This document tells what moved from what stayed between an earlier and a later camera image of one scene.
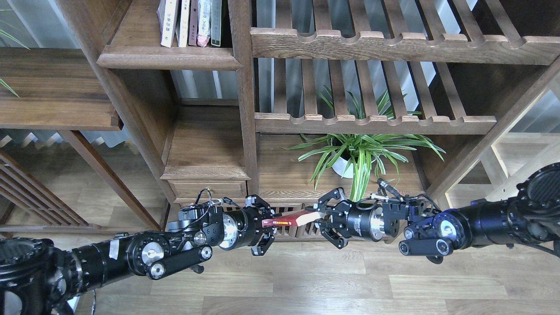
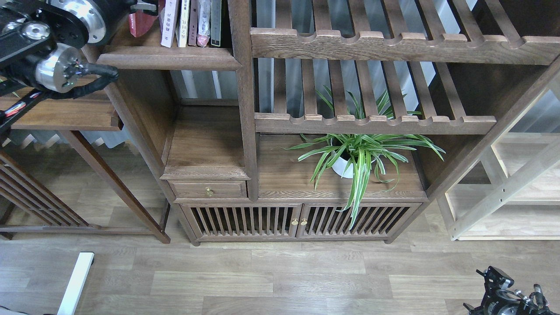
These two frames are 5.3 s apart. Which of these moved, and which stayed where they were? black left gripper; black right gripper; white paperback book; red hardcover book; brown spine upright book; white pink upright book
Moved: red hardcover book; black left gripper; black right gripper
Stayed: white pink upright book; brown spine upright book; white paperback book
